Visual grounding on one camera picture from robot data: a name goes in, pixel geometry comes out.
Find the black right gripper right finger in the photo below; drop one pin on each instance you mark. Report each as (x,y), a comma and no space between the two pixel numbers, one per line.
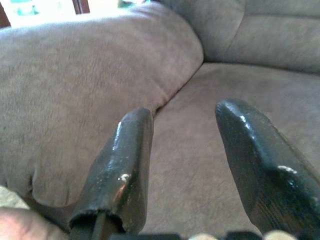
(262,162)

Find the dark grey fabric sofa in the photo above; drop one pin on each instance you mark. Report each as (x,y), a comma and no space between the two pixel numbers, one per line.
(100,75)

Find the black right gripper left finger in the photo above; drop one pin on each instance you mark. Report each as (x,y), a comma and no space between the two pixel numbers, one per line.
(120,175)

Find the dark brown window frame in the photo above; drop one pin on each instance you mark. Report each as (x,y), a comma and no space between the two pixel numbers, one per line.
(81,6)

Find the pale pink plush pillow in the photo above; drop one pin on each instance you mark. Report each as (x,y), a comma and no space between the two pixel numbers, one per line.
(22,225)

